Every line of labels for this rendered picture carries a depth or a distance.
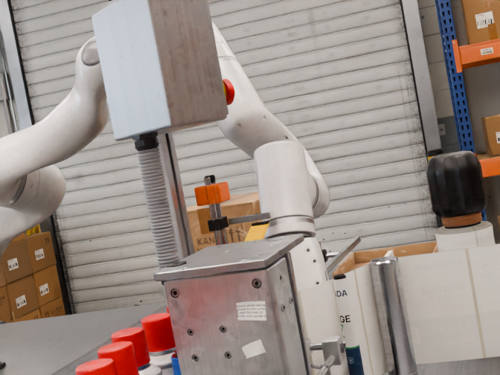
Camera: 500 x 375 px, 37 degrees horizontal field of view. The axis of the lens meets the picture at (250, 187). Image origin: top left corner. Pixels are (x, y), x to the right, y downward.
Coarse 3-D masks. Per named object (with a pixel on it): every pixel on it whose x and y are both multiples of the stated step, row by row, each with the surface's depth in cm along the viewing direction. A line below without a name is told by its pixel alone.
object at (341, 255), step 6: (354, 240) 190; (360, 240) 196; (348, 246) 182; (354, 246) 188; (342, 252) 175; (348, 252) 180; (336, 258) 168; (342, 258) 174; (330, 264) 162; (336, 264) 167; (330, 270) 161
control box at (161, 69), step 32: (128, 0) 101; (160, 0) 98; (192, 0) 101; (96, 32) 110; (128, 32) 103; (160, 32) 98; (192, 32) 101; (128, 64) 104; (160, 64) 98; (192, 64) 101; (128, 96) 106; (160, 96) 99; (192, 96) 100; (224, 96) 104; (128, 128) 108; (160, 128) 101
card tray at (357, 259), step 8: (384, 248) 227; (392, 248) 226; (400, 248) 225; (408, 248) 224; (416, 248) 223; (424, 248) 223; (432, 248) 222; (352, 256) 227; (360, 256) 229; (368, 256) 228; (376, 256) 227; (384, 256) 227; (400, 256) 225; (344, 264) 216; (352, 264) 225; (360, 264) 227; (336, 272) 205; (344, 272) 214
